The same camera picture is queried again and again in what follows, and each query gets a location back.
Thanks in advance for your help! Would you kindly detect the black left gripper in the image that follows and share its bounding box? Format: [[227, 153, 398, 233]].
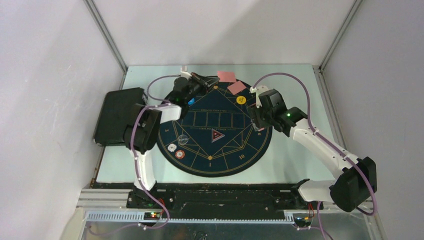
[[184, 72, 220, 103]]

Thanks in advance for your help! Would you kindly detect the single red playing card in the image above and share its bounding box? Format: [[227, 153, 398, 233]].
[[217, 71, 237, 83]]

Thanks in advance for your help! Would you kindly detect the blue small blind button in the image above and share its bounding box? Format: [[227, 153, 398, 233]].
[[188, 98, 195, 106]]

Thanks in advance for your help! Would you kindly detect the yellow big blind button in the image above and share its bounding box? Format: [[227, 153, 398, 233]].
[[236, 96, 247, 105]]

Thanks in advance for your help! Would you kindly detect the white poker chip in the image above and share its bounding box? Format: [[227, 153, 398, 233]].
[[167, 143, 177, 153]]

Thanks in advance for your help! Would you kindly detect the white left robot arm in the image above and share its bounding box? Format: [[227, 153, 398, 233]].
[[123, 71, 220, 208]]

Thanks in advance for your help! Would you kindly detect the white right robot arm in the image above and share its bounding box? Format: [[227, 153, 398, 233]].
[[247, 85, 378, 212]]

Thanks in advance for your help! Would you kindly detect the red triangular marker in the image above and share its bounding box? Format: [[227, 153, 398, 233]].
[[211, 128, 225, 143]]

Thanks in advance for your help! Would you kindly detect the round dark poker mat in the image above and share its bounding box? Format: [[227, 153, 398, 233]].
[[156, 82, 273, 178]]

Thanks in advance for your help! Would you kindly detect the clear round button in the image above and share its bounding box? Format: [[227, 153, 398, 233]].
[[177, 134, 190, 145]]

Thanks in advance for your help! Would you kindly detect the black carrying case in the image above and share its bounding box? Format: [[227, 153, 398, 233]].
[[93, 87, 147, 147]]

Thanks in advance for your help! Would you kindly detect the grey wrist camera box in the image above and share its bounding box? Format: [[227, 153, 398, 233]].
[[180, 65, 192, 79]]

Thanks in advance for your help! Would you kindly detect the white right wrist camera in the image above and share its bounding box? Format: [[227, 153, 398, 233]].
[[249, 85, 269, 108]]

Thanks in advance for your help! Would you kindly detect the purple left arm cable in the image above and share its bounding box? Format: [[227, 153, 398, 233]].
[[79, 74, 181, 237]]

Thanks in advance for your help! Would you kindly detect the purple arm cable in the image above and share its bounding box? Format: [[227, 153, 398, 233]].
[[251, 72, 379, 240], [79, 74, 181, 237]]

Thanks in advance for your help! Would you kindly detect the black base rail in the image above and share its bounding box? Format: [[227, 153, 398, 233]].
[[93, 182, 318, 221]]

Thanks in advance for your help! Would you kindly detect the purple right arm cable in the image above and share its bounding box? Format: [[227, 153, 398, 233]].
[[251, 72, 379, 240]]

